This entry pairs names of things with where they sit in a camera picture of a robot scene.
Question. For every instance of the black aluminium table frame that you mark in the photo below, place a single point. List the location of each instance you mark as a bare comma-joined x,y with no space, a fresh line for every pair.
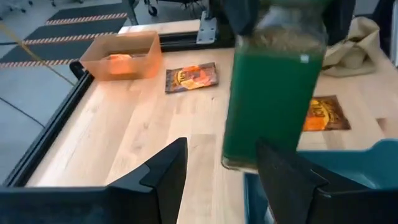
46,130

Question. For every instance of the black caster wheel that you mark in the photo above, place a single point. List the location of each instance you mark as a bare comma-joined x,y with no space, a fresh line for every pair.
152,11

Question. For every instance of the tan cloth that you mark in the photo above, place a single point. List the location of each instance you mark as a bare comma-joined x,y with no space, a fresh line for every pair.
354,53

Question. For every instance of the dark teal plastic bin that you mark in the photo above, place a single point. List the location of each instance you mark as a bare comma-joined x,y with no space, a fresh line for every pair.
357,161

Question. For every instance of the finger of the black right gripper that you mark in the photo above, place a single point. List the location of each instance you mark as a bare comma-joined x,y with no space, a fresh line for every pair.
241,15
340,18

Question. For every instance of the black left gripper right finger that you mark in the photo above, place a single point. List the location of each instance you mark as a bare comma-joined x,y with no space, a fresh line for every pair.
286,186

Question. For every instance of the orange translucent plastic bin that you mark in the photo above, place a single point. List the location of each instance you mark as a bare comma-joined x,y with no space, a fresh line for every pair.
93,62

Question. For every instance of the orange foil spice packet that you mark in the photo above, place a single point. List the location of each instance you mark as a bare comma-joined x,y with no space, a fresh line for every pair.
121,65
329,115
192,77

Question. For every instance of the green label spice jar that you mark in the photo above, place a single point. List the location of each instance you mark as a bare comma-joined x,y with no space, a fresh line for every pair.
270,102

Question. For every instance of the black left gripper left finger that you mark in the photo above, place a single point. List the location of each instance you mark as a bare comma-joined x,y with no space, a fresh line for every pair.
168,174

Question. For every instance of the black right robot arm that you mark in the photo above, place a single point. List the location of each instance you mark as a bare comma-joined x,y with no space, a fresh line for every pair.
220,12

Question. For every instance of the black mat hazard stripes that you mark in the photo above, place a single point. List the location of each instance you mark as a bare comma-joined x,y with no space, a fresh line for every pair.
77,28

